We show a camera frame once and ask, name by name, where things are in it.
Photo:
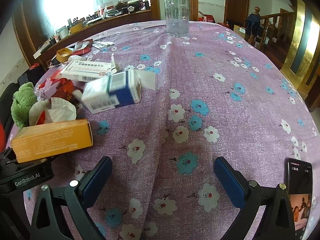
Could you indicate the green plush cloth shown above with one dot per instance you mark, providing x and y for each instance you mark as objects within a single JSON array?
[{"x": 23, "y": 100}]

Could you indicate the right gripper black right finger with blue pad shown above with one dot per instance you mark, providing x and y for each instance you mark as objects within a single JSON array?
[{"x": 247, "y": 195}]

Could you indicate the red snack wrapper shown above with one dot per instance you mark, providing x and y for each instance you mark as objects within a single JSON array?
[{"x": 57, "y": 88}]

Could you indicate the black smartphone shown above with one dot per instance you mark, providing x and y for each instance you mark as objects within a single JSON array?
[{"x": 299, "y": 182}]

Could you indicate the clear drinking glass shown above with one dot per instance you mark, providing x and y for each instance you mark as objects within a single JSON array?
[{"x": 177, "y": 17}]

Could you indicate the white tissue paper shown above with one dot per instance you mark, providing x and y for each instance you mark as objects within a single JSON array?
[{"x": 53, "y": 110}]

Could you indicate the wooden stair railing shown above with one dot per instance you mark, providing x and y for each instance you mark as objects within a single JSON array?
[{"x": 270, "y": 31}]

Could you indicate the wooden glass partition cabinet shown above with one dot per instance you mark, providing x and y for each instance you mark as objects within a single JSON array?
[{"x": 42, "y": 27}]

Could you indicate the brown wooden door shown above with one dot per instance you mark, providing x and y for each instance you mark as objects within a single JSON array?
[{"x": 236, "y": 12}]

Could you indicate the dark red packet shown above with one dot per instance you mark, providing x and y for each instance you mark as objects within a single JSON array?
[{"x": 82, "y": 47}]

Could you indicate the orange medicine box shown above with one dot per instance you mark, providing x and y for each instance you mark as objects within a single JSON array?
[{"x": 47, "y": 140}]

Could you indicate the purple floral tablecloth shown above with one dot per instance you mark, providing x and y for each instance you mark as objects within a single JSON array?
[{"x": 215, "y": 96}]

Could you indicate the long white medicine box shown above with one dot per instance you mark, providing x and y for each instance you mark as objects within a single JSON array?
[{"x": 87, "y": 71}]

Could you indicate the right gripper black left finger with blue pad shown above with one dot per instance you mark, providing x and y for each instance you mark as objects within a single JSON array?
[{"x": 48, "y": 220}]

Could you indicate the blue white medicine box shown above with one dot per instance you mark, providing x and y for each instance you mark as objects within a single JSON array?
[{"x": 117, "y": 90}]

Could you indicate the yellow tape roll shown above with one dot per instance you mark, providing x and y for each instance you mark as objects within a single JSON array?
[{"x": 62, "y": 55}]

